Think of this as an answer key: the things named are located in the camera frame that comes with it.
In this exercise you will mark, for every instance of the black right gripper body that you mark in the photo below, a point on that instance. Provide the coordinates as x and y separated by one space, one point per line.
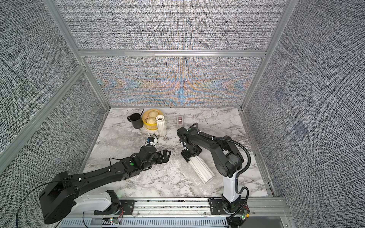
189 151

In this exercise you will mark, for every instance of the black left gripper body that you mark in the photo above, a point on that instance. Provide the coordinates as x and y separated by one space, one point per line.
158 159

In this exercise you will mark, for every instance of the tall white ribbed vase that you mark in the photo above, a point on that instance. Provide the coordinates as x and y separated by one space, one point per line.
201 169

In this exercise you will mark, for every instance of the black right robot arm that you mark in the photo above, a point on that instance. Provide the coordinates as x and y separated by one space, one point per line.
231 159

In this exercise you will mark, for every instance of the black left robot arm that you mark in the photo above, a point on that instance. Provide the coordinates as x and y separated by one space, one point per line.
59 196

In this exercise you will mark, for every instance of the grey tape dispenser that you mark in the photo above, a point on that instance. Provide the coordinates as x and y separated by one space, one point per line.
180 122

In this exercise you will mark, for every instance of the small white ribbed vase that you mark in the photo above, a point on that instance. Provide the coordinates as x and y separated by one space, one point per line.
161 125

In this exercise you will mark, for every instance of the steamed bun front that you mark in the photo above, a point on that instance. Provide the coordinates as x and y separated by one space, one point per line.
151 120

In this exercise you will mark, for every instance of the steamed bun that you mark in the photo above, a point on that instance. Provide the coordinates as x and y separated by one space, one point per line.
153 114
151 120

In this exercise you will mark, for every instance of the yellow bamboo steamer basket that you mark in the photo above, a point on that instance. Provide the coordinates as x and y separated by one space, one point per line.
145 117

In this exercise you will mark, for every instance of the steamed bun back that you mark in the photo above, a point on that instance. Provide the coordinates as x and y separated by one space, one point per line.
153 114

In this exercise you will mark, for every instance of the black mug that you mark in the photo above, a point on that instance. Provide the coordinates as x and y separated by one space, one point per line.
136 120

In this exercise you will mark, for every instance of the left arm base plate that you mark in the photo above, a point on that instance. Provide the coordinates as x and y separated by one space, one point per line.
124 206

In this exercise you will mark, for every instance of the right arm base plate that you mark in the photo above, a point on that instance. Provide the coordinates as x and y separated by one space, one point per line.
220 206

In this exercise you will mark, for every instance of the aluminium front rail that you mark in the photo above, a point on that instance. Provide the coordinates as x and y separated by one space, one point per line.
184 207

